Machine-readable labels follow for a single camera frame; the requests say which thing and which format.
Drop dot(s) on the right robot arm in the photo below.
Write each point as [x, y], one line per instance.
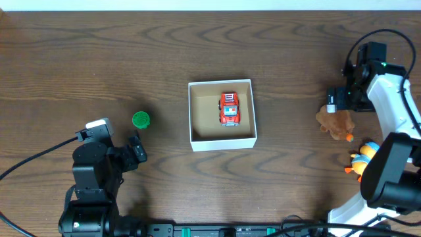
[386, 188]

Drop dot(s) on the brown plush toy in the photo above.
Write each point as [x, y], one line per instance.
[339, 124]

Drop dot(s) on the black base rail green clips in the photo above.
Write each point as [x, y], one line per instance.
[208, 230]

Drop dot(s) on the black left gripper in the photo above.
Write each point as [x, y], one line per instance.
[137, 150]

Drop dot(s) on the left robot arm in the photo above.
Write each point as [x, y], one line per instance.
[90, 208]

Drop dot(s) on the white cardboard box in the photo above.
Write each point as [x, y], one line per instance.
[206, 133]

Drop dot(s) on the green ribbed plastic cap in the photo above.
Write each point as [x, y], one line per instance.
[141, 120]

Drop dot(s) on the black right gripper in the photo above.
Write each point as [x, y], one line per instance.
[339, 99]

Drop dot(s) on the red toy fire truck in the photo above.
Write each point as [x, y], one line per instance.
[228, 106]

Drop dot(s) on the orange duck toy blue hat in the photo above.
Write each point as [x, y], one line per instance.
[360, 161]

